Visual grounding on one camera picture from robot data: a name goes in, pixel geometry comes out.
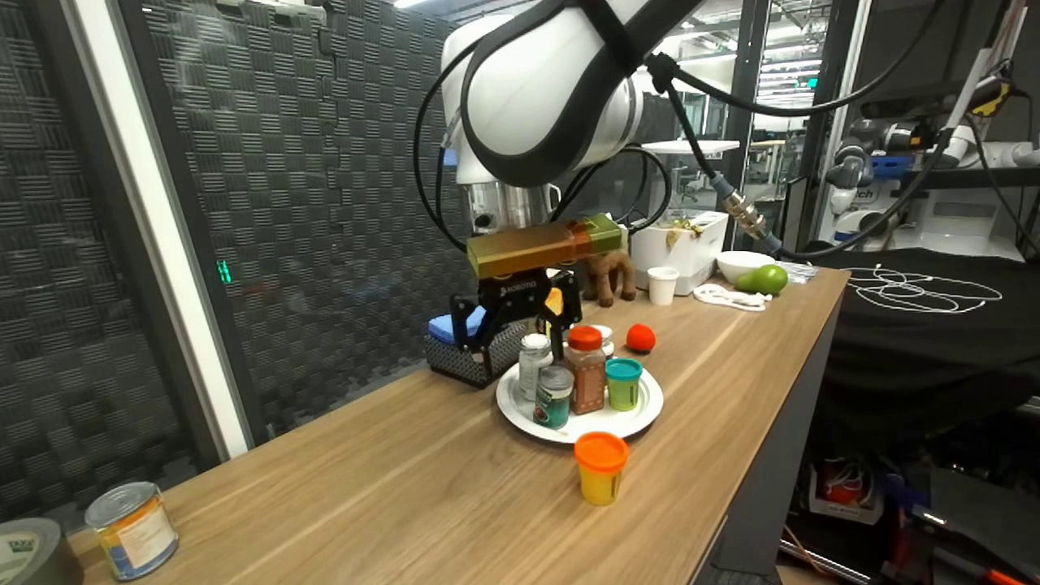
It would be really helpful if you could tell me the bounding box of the orange plush ball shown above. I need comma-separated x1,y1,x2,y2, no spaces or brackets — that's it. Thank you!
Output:
625,324,657,353

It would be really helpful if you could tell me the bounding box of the spice bottle red cap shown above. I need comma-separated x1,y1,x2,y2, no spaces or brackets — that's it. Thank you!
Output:
564,324,603,413

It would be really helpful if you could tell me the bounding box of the white supplement bottle grey lid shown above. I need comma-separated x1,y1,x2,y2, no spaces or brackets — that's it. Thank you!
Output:
515,330,553,404

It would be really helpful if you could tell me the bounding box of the white bowl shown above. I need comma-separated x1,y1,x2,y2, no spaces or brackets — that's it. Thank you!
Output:
714,249,770,286

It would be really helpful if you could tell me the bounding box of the white paper plate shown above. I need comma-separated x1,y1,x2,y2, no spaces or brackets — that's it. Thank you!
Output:
494,366,662,446

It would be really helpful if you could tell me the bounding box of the green apple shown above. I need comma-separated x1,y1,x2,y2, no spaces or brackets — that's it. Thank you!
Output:
750,263,785,297

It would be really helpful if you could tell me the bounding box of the brown moose plush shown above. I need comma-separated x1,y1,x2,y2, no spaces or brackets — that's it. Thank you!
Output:
588,249,636,306

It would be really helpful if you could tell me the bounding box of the grey tape roll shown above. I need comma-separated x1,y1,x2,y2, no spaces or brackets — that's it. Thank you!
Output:
0,516,80,585

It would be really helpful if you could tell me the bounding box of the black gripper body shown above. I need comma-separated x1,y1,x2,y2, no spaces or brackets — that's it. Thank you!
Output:
476,271,582,324

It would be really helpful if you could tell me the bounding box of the white bucket container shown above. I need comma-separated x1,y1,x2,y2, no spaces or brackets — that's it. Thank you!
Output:
630,210,728,297

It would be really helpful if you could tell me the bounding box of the glass jar candle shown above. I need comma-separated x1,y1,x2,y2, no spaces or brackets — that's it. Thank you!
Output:
83,480,179,582

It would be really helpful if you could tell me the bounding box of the teal lid dough tub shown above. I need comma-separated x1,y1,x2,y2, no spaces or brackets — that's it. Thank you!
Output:
603,357,642,408

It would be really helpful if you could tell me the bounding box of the white crumpled cloth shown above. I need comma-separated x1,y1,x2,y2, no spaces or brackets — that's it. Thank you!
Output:
691,282,774,313

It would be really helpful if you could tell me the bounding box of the blue folded cloth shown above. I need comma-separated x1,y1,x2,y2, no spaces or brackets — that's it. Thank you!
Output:
424,306,483,343

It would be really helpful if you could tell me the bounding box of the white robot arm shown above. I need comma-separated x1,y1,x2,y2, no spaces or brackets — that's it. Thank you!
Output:
443,0,697,353

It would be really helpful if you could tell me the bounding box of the white paper cup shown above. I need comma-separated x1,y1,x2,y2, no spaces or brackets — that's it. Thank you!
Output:
645,267,678,306

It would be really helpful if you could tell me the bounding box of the small green tin can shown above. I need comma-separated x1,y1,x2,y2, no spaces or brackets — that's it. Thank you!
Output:
534,366,571,429

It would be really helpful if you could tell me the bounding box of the orange lid dough tub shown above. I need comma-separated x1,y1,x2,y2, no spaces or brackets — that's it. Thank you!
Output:
571,431,630,504

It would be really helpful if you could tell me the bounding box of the grey foam block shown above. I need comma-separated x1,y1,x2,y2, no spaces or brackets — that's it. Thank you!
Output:
424,324,522,388

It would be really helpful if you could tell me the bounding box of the white bottle blue label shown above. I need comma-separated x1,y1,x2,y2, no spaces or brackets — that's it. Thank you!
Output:
591,324,613,357

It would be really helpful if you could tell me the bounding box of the white cable coil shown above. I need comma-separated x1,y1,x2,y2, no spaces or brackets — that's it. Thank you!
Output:
844,261,1006,318

